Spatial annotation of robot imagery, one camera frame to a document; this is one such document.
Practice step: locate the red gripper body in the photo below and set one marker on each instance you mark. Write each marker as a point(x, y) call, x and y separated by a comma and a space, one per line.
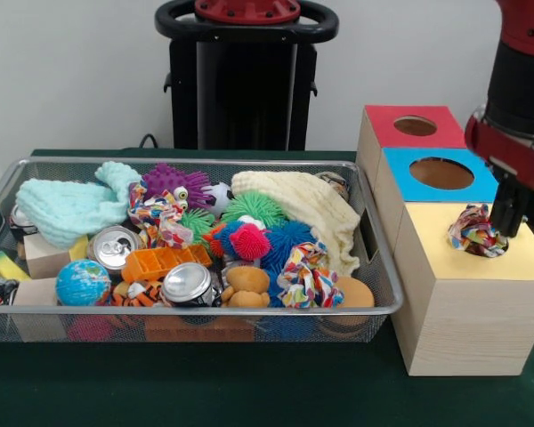
point(516, 162)

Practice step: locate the small soccer ball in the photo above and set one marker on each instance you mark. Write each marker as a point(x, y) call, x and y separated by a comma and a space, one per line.
point(220, 195)

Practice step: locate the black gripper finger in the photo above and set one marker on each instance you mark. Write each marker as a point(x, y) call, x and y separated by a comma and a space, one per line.
point(499, 202)
point(518, 209)

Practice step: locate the silver drink can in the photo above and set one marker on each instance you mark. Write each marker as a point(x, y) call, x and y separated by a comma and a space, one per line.
point(111, 249)
point(187, 284)

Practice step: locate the orange plush toy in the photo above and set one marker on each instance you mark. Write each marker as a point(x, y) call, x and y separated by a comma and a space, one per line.
point(247, 284)

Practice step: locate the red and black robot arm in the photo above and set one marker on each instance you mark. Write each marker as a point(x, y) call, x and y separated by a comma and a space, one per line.
point(520, 75)

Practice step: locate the wooden box with three holes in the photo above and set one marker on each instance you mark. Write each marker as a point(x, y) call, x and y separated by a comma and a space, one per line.
point(471, 320)

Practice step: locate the pink spiky ball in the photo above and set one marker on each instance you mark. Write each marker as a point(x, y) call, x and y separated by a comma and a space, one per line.
point(249, 240)

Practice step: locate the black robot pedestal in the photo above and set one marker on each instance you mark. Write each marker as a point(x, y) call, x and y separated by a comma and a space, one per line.
point(249, 89)

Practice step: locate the mint green cloth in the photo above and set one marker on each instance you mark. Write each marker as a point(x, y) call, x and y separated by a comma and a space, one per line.
point(67, 209)

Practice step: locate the blue spiky ball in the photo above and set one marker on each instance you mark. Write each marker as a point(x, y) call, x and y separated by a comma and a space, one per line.
point(289, 242)

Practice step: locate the orange plastic crate toy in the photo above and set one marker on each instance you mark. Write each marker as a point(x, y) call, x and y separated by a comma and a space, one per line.
point(160, 262)

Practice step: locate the silver mesh bin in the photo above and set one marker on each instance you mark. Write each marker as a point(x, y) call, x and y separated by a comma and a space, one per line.
point(293, 331)

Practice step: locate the purple spiky ball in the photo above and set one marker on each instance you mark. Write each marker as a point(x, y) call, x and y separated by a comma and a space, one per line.
point(178, 180)

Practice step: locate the blue globe ball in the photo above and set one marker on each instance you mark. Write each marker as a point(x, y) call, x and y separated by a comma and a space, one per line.
point(82, 282)

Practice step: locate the cream cloth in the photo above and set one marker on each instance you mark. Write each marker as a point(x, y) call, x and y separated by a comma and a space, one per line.
point(311, 204)

